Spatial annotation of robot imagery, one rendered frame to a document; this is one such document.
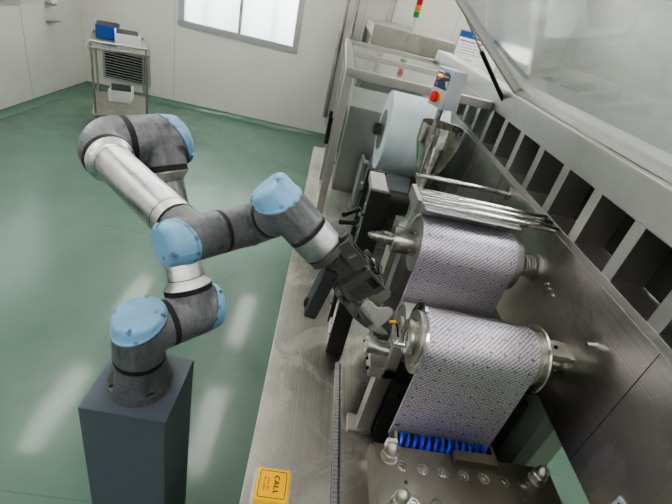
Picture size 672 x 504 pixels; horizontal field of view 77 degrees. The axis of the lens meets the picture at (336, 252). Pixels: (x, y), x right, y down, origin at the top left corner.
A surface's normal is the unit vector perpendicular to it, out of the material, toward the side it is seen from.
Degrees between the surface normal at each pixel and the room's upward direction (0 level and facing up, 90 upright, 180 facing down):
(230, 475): 0
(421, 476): 0
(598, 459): 90
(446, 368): 90
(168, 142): 62
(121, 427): 90
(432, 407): 90
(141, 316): 8
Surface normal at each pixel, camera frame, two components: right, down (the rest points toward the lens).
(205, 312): 0.72, 0.05
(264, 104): -0.02, 0.52
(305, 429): 0.21, -0.83
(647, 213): -0.98, -0.19
